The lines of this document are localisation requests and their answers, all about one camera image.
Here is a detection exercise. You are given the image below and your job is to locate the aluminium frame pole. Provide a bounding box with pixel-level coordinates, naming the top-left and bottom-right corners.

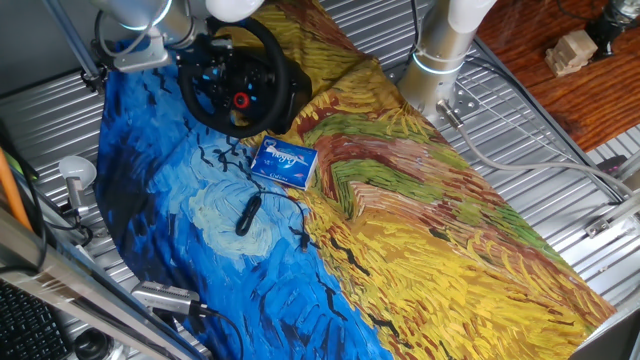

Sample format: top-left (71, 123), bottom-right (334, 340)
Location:
top-left (42, 0), bottom-right (104, 84)

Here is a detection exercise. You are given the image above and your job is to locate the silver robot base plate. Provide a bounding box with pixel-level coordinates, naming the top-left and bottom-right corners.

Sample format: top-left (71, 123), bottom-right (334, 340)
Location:
top-left (387, 59), bottom-right (481, 129)

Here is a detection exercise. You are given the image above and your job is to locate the orange pole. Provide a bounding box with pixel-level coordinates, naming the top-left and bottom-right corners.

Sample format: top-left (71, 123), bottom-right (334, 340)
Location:
top-left (0, 147), bottom-right (34, 232)

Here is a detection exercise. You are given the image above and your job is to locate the blue tissue pack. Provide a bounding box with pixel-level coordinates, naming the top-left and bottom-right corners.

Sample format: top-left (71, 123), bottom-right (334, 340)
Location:
top-left (249, 134), bottom-right (320, 192)

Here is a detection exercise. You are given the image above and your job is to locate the silver vented device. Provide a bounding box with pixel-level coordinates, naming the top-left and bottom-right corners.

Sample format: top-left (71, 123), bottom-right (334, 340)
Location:
top-left (130, 280), bottom-right (204, 317)

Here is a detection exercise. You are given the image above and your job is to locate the painted blue yellow cloth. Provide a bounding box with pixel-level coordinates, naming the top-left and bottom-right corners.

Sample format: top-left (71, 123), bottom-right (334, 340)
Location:
top-left (93, 0), bottom-right (617, 360)

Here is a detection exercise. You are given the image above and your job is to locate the black device cable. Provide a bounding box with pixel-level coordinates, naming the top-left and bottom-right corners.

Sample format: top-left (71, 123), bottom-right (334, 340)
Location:
top-left (192, 302), bottom-right (246, 360)

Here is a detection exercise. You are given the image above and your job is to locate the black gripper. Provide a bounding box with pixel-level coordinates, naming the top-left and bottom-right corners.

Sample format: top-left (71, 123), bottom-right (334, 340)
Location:
top-left (187, 22), bottom-right (236, 69)

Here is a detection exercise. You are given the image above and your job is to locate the black silver device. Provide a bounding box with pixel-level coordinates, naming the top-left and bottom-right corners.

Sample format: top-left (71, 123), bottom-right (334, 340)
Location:
top-left (584, 0), bottom-right (640, 59)

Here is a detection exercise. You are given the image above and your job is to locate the black wheel base housing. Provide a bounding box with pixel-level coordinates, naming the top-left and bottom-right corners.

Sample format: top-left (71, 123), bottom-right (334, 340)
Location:
top-left (269, 57), bottom-right (314, 136)

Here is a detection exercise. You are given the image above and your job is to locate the dark small box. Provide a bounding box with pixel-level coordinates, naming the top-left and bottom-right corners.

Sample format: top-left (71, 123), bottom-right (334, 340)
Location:
top-left (594, 154), bottom-right (631, 176)

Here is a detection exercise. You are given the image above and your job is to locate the aluminium rail with bracket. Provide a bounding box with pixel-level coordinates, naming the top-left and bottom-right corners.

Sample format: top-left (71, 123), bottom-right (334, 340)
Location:
top-left (583, 192), bottom-right (640, 239)

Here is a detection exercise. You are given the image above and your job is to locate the grey metal box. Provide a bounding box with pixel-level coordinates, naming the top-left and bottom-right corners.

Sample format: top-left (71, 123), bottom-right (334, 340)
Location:
top-left (569, 304), bottom-right (640, 360)

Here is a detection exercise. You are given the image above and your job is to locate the aluminium frame beam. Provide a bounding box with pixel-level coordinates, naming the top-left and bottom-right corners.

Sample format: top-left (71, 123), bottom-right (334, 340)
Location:
top-left (0, 207), bottom-right (206, 360)

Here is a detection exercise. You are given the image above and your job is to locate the thin black wheel cable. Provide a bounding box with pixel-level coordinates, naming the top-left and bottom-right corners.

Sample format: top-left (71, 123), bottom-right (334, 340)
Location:
top-left (214, 137), bottom-right (312, 253)

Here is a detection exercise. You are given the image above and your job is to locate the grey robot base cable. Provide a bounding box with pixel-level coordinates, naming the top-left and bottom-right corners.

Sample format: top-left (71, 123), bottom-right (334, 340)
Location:
top-left (435, 98), bottom-right (640, 199)

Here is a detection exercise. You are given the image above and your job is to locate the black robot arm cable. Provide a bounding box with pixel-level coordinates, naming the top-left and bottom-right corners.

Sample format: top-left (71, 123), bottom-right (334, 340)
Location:
top-left (408, 0), bottom-right (424, 59)

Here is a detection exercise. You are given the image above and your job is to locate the black steering wheel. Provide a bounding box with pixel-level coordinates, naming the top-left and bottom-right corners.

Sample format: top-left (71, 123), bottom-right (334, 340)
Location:
top-left (177, 17), bottom-right (291, 140)

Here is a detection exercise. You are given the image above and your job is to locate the black keyboard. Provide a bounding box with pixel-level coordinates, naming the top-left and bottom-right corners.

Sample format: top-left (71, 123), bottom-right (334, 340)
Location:
top-left (0, 279), bottom-right (71, 360)

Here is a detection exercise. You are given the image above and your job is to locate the wooden block puzzle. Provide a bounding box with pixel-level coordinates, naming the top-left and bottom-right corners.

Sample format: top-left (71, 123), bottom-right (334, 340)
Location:
top-left (544, 28), bottom-right (600, 79)

